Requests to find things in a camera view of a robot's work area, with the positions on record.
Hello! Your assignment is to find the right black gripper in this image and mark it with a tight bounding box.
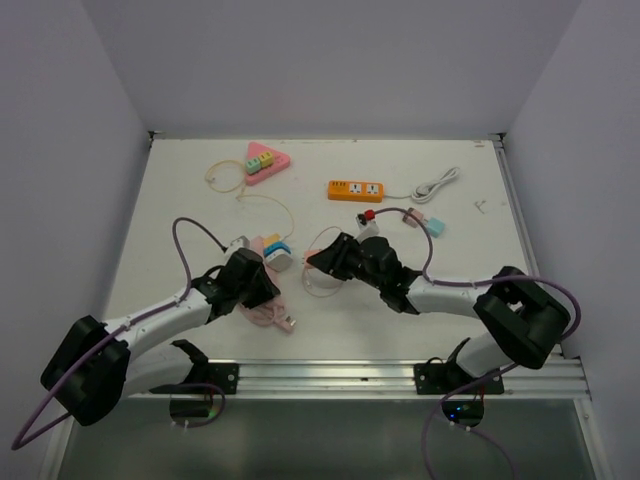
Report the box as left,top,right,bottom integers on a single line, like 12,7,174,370
307,232,385,291

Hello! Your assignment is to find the peach USB charger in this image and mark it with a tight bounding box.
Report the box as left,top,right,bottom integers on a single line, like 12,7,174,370
302,250,317,270

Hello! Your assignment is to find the pink long power strip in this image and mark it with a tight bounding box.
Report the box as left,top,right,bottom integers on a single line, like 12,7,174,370
250,236,273,272

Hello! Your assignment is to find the orange power strip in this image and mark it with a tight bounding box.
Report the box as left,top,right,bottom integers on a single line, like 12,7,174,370
327,180,384,203

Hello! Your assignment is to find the teal plug charger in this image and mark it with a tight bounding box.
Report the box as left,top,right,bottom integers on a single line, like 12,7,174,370
425,217,445,238

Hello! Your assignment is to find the blue plug adapter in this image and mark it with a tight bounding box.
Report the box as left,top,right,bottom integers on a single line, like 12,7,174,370
263,241,291,257

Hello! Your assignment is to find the yellow plug charger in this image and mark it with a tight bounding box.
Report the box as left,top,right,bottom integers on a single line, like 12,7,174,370
263,234,281,247

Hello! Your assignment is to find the pink plug charger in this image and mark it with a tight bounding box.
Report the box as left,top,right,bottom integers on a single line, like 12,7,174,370
402,207,425,228

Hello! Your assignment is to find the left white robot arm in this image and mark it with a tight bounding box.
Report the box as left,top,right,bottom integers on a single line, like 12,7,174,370
40,248,280,426

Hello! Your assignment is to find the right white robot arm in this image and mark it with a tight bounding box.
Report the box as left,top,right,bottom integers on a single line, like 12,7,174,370
307,234,580,393

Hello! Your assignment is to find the green USB charger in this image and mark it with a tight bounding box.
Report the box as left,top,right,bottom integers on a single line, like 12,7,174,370
245,157,262,175

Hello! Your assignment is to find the yellow USB charger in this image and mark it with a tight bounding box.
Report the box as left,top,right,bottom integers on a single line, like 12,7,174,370
258,152,274,169

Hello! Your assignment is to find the pink triangular power strip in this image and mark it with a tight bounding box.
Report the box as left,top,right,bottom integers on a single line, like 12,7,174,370
244,141,291,186

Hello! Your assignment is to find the pink thin charging cable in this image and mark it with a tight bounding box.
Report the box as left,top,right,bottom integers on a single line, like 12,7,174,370
301,225,346,299

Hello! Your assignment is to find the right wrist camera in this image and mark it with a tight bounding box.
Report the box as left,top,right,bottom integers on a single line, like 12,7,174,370
356,209,380,243

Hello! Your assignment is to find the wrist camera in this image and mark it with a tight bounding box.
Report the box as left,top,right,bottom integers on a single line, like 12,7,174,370
356,209,380,243
226,235,251,255

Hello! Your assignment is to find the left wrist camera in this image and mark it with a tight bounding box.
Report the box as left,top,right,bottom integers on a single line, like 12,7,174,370
226,235,251,255

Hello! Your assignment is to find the yellow charging cable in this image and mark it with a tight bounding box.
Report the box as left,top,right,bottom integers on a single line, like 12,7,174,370
205,159,295,241

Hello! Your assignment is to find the white power cord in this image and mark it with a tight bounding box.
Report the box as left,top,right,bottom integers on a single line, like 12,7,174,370
383,166,461,204

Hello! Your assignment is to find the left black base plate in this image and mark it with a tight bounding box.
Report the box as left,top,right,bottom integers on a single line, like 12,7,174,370
150,363,240,395

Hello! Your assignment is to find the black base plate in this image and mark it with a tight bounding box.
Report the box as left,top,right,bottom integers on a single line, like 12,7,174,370
413,357,505,395
150,363,240,395

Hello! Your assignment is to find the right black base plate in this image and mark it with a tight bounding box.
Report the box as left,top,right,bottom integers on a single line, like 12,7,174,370
413,357,505,395

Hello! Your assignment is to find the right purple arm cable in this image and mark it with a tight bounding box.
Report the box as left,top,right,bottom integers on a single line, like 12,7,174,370
372,207,582,480

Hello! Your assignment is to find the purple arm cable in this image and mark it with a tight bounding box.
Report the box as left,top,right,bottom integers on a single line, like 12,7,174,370
10,217,241,451
372,207,582,480

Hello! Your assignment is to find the aluminium rail frame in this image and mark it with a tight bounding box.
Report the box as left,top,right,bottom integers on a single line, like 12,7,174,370
121,354,590,400

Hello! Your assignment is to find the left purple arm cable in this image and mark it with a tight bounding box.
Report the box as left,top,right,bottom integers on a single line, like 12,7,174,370
10,217,241,451

